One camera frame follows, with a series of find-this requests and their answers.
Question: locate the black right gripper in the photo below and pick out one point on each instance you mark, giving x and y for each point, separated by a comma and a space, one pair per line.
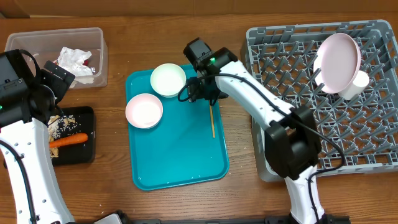
194, 92

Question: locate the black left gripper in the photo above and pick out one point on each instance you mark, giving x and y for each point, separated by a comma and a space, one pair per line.
60, 86

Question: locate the white napkin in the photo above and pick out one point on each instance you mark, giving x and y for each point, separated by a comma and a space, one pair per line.
73, 61

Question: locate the wooden chopstick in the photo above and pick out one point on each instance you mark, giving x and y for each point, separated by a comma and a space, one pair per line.
212, 121

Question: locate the pale green bowl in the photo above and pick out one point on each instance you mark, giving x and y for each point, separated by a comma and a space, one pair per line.
168, 79

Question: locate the rice and peanut scraps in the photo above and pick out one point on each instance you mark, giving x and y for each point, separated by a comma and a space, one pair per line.
61, 127

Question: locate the orange carrot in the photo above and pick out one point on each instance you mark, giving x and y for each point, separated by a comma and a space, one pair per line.
69, 140

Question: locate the pink bowl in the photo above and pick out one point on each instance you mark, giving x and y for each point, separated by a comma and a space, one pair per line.
144, 111

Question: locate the teal serving tray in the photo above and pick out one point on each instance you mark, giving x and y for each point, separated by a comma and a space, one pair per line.
180, 150

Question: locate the large pink plate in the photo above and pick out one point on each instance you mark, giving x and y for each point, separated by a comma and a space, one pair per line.
337, 63

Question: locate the white cup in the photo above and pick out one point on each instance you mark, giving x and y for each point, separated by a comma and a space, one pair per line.
356, 87

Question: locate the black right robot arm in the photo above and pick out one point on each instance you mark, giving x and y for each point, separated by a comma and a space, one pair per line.
288, 140

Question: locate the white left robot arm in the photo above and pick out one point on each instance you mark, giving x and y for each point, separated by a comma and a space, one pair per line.
28, 100

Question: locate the black waste tray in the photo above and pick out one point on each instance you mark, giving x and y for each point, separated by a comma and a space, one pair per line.
82, 152

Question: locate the grey dishwasher rack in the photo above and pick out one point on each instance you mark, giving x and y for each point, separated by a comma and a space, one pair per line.
282, 58

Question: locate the clear plastic bin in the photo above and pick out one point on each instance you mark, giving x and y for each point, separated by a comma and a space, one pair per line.
46, 45

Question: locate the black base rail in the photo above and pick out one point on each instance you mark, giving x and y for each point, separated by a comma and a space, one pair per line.
120, 217

